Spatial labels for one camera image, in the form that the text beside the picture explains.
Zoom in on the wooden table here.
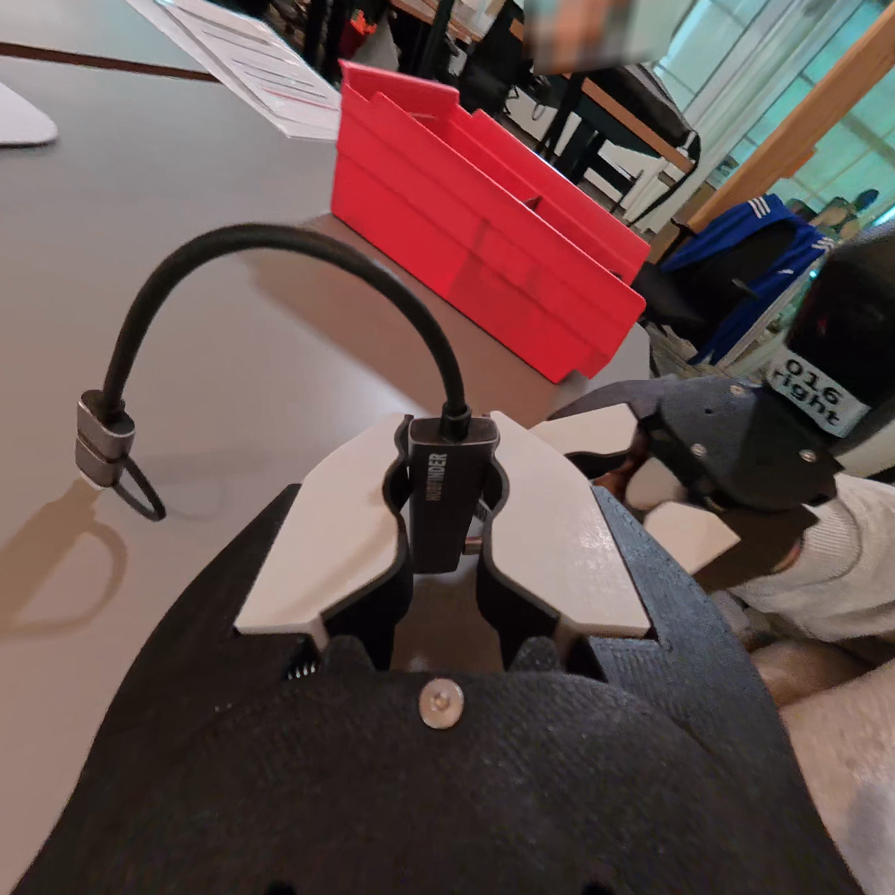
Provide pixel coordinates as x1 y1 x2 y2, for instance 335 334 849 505
566 70 700 211

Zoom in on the red plastic bin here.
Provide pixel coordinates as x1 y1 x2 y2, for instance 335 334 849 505
330 59 653 384

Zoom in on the person's right hand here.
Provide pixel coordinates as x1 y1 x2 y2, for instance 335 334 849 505
692 505 820 595

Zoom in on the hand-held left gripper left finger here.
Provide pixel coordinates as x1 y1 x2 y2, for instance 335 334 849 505
234 413 412 650

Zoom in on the wooden beam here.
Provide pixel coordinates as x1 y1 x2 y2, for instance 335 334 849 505
688 7 895 228

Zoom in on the blue striped jacket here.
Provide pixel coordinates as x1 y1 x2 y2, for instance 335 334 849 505
661 194 836 366

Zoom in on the person's right forearm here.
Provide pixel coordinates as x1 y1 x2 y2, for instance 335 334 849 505
727 474 895 644

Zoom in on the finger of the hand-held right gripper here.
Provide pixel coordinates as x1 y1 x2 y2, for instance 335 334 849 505
529 403 640 464
642 502 742 578

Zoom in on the dark grey USB hub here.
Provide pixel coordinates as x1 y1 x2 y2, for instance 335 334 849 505
76 224 502 576

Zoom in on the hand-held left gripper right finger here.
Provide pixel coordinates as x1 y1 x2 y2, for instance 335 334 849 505
479 411 658 640

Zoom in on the printed paper sheet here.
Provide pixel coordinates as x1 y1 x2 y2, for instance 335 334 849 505
126 0 344 141

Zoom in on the white flat object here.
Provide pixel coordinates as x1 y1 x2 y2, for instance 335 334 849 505
0 83 59 148

